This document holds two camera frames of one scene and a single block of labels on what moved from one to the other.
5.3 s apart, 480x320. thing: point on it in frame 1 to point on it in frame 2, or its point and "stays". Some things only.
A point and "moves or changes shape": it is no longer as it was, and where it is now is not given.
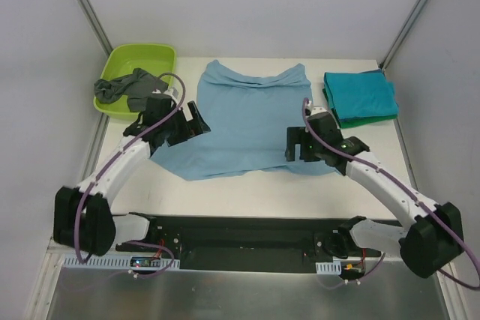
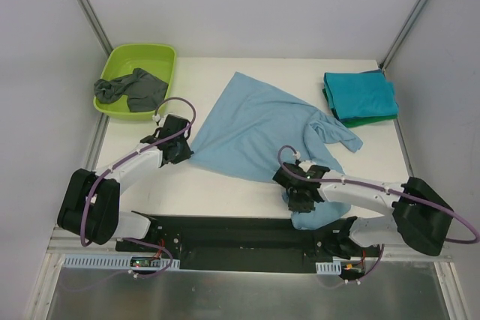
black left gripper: (184, 127) to (180, 152)
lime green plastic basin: (159, 60) stays
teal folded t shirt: (361, 95) stays
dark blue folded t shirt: (379, 70) stays
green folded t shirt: (346, 123) stays
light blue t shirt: (247, 113) moves or changes shape
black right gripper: (304, 145) to (298, 204)
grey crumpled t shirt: (134, 87) stays
